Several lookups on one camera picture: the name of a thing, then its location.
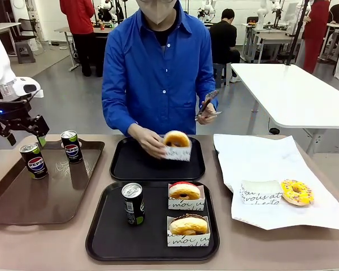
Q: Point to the person's left forearm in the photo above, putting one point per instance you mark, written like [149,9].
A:
[207,84]

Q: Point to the person's right forearm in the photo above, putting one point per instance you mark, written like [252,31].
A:
[115,113]

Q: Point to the grey work table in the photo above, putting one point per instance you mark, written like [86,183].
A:
[66,31]

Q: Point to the chocolate-topped donut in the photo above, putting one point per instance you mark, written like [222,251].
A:
[186,240]

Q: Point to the person in blue shirt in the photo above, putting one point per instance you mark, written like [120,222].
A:
[158,84]

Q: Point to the red-topped donut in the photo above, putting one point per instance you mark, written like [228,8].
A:
[186,204]

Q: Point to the empty white paper box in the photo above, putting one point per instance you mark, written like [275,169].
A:
[260,193]

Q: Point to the person's right hand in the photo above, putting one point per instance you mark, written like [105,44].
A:
[149,144]

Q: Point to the person's left hand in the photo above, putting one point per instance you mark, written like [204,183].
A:
[207,113]

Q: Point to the white desk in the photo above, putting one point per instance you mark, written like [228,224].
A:
[0,26]

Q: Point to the brown plastic tray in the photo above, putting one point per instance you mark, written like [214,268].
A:
[39,203]

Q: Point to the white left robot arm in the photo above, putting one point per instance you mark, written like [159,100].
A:
[0,65]

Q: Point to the chocolate glazed donut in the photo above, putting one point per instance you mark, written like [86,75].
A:
[186,224]

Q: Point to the black metal pole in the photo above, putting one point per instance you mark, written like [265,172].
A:
[298,31]

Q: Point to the grey plastic stool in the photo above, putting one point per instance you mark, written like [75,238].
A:
[25,52]

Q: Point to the yellow sprinkled donut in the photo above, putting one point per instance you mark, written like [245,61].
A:
[298,192]

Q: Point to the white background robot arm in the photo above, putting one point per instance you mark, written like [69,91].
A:
[262,14]

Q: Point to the plain glazed donut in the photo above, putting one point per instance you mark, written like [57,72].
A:
[169,139]

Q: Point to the black office chair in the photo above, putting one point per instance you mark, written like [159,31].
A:
[26,28]

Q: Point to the red glazed donut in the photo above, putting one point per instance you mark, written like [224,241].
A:
[183,190]

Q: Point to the large white table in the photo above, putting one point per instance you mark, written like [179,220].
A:
[293,93]

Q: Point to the black Pepsi can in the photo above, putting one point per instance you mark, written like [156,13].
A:
[35,163]
[72,149]
[134,206]

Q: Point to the white script paper box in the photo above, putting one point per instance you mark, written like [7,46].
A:
[178,154]

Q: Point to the person in red dress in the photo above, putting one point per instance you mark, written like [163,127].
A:
[315,34]

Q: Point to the beige face mask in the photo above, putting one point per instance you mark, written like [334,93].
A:
[158,11]

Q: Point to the person in red top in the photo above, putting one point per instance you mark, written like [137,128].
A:
[79,17]

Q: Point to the seated person in black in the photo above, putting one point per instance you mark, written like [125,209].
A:
[224,36]

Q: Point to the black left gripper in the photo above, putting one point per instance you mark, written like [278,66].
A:
[8,108]

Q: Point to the white work table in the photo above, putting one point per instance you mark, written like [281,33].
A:
[268,38]

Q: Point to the black plastic tray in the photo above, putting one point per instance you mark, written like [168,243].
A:
[110,240]
[130,169]

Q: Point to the metal serving tongs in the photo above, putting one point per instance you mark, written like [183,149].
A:
[212,94]

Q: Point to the white wrapping paper sheet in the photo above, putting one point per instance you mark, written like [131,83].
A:
[257,163]

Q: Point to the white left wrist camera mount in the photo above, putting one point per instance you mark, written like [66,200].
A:
[31,87]

